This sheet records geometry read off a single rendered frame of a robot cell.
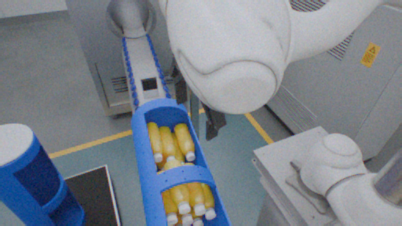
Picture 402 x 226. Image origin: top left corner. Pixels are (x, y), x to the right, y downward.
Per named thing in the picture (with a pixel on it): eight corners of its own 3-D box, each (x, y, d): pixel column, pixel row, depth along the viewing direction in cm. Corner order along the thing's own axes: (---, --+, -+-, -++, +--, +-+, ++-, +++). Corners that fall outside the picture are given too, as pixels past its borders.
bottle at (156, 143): (151, 134, 132) (158, 163, 119) (140, 129, 127) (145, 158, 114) (161, 125, 129) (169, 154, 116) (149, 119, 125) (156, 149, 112)
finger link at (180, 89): (175, 86, 64) (173, 84, 64) (177, 105, 69) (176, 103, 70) (186, 81, 65) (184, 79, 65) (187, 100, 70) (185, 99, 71)
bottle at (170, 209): (152, 181, 109) (160, 225, 97) (153, 171, 105) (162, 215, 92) (169, 179, 112) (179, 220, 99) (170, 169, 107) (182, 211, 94)
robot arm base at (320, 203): (304, 154, 120) (307, 146, 116) (351, 190, 107) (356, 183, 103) (275, 173, 113) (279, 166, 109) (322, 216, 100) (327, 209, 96)
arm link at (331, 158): (327, 157, 112) (347, 120, 97) (356, 196, 99) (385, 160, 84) (291, 165, 109) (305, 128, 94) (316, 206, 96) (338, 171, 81)
